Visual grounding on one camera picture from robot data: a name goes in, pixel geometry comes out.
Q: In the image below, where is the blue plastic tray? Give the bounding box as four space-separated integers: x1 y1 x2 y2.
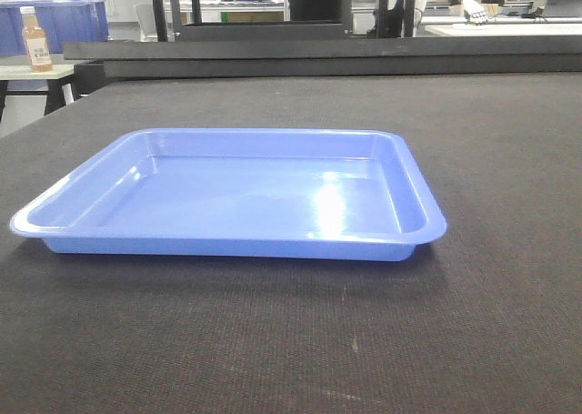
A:
10 128 447 261

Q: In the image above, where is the white background table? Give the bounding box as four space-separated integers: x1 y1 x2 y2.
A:
416 16 581 37

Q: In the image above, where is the white side table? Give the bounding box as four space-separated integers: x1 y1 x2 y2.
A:
1 55 80 137

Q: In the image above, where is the white robotic hand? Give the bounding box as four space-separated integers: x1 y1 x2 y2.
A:
455 0 488 25

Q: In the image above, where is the blue storage crate on table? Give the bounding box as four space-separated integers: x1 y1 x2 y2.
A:
1 0 109 56

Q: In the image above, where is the orange juice bottle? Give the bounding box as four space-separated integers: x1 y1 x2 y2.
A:
19 6 53 72

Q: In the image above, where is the black metal frame rack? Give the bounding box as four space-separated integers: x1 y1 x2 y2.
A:
170 0 426 42

